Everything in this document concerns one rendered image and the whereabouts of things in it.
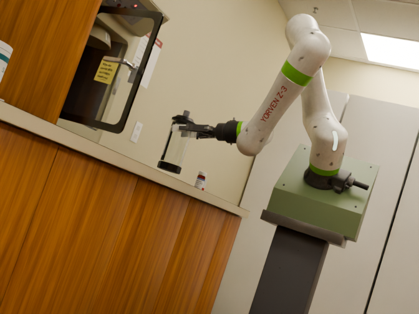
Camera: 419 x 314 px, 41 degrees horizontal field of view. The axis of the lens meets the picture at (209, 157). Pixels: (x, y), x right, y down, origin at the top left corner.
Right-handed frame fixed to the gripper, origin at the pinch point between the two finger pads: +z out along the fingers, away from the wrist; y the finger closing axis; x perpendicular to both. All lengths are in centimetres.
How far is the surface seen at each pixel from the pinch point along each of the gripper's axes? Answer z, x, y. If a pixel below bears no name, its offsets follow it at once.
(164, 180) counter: -10.2, 26.8, 31.2
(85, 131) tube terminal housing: 17.4, 12.6, 44.5
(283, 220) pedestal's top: -48, 35, 1
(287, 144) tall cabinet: 16, -54, -245
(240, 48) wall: 33, -102, -149
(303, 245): -55, 43, -6
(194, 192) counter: -10.7, 26.4, 3.9
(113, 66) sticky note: -6, -2, 69
